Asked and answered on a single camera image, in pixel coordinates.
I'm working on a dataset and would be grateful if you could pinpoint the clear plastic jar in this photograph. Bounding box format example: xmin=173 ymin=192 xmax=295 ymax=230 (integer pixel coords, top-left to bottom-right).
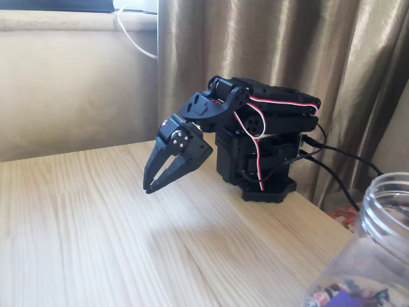
xmin=302 ymin=172 xmax=409 ymax=307

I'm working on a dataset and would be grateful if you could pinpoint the shiny beige curtain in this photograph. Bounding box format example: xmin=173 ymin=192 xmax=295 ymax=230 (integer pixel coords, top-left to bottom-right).
xmin=156 ymin=0 xmax=409 ymax=212

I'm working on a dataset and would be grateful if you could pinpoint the red floral patterned cloth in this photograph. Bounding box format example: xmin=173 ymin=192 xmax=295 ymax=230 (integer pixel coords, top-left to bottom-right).
xmin=325 ymin=204 xmax=362 ymax=234

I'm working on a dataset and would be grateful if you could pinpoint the beige window sill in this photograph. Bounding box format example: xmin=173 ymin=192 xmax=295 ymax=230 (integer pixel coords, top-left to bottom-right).
xmin=0 ymin=8 xmax=159 ymax=33

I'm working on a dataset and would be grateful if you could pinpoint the dark flat object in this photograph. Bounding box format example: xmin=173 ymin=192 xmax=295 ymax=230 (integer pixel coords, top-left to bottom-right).
xmin=0 ymin=0 xmax=116 ymax=13

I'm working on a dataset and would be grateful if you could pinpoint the red white servo wire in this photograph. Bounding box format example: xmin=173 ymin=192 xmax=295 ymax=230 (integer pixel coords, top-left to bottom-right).
xmin=209 ymin=94 xmax=320 ymax=139
xmin=233 ymin=110 xmax=266 ymax=192

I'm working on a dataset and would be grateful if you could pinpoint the white cable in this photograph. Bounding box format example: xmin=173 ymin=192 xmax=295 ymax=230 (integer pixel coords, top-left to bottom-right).
xmin=116 ymin=4 xmax=159 ymax=60

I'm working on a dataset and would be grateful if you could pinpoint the thin black wire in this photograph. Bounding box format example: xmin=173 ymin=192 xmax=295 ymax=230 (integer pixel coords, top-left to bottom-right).
xmin=315 ymin=122 xmax=327 ymax=150

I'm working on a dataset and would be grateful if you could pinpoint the thick black power cable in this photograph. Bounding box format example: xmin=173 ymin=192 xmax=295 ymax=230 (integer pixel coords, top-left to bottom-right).
xmin=298 ymin=153 xmax=361 ymax=212
xmin=303 ymin=136 xmax=384 ymax=176

